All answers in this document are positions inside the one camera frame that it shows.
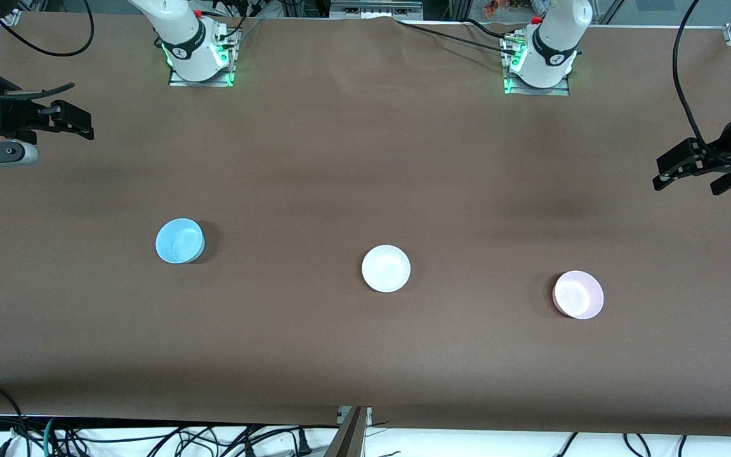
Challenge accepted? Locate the light blue bowl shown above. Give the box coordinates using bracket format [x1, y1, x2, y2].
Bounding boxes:
[155, 218, 205, 265]

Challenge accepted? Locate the pink bowl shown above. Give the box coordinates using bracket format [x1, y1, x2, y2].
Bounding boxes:
[553, 270, 605, 320]

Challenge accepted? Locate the white bowl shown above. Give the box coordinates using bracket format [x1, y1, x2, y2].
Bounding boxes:
[362, 244, 411, 293]

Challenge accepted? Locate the brown table cover sheet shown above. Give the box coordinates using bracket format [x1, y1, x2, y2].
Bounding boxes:
[0, 11, 731, 439]

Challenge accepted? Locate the grey metal box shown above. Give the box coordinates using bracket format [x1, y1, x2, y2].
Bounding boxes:
[331, 0, 423, 20]

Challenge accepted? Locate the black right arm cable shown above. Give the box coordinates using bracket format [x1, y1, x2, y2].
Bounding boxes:
[0, 0, 95, 102]

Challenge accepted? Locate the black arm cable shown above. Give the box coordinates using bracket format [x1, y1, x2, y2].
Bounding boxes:
[673, 0, 709, 150]
[0, 0, 95, 102]

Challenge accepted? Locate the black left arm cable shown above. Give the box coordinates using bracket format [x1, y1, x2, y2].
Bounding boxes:
[673, 0, 709, 150]

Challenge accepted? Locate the black base cable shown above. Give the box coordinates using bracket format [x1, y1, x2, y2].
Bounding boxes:
[204, 0, 265, 45]
[397, 19, 522, 58]

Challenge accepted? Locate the grey table leg post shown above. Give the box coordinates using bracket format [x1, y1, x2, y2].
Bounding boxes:
[324, 406, 369, 457]

